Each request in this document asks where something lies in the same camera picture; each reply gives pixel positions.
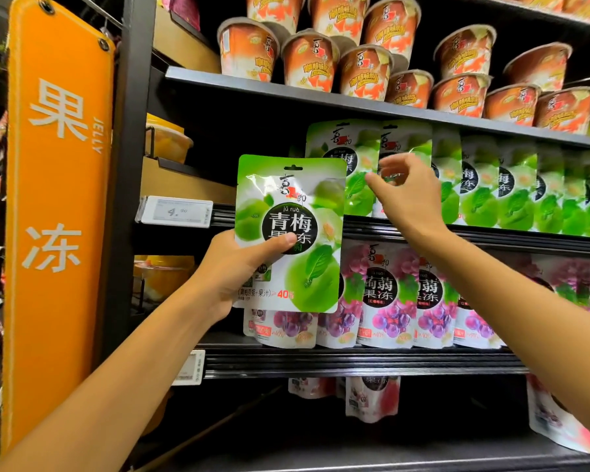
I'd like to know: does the person's right hand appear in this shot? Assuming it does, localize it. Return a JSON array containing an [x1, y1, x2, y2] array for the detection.
[[365, 153, 449, 252]]

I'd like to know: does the person's left hand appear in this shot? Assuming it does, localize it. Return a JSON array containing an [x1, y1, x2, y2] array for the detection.
[[192, 230, 298, 325]]

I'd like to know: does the green plum jelly pouch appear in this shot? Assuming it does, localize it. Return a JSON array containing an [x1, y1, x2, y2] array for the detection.
[[232, 154, 348, 314]]

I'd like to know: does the person's right forearm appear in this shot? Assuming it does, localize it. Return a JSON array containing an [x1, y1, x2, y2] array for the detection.
[[415, 226, 590, 450]]

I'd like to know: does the person's left forearm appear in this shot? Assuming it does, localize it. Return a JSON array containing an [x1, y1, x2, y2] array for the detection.
[[0, 279, 223, 472]]

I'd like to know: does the white electronic price tag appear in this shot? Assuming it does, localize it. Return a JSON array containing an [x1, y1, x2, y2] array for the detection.
[[136, 195, 214, 228], [171, 350, 206, 387]]

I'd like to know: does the brown cardboard box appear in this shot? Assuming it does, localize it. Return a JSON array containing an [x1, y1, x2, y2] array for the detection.
[[140, 157, 237, 206], [152, 5, 222, 74]]

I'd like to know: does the row of purple grape pouches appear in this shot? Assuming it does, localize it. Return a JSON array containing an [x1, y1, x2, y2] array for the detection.
[[242, 241, 590, 350]]

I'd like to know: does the row of green jelly pouches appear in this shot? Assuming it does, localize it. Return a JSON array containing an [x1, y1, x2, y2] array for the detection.
[[305, 119, 590, 240]]

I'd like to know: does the yellow fruit jelly cup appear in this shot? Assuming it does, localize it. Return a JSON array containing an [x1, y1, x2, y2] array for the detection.
[[133, 255, 196, 303], [145, 124, 194, 165]]

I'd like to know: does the stack of orange jelly cups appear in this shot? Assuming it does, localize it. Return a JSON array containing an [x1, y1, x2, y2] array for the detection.
[[217, 0, 590, 136]]

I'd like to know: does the black metal shelf rack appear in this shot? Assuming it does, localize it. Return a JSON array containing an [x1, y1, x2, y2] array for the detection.
[[96, 0, 590, 472]]

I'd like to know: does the pink peach jelly pouch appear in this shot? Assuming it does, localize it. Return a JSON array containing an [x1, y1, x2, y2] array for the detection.
[[344, 376, 402, 424], [288, 377, 337, 400], [525, 374, 590, 458]]

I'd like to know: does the orange hanging aisle sign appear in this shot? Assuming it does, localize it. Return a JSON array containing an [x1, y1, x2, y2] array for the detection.
[[0, 0, 116, 453]]

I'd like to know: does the dark red snack packet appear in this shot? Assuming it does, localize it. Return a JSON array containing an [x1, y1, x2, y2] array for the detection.
[[169, 0, 201, 32]]

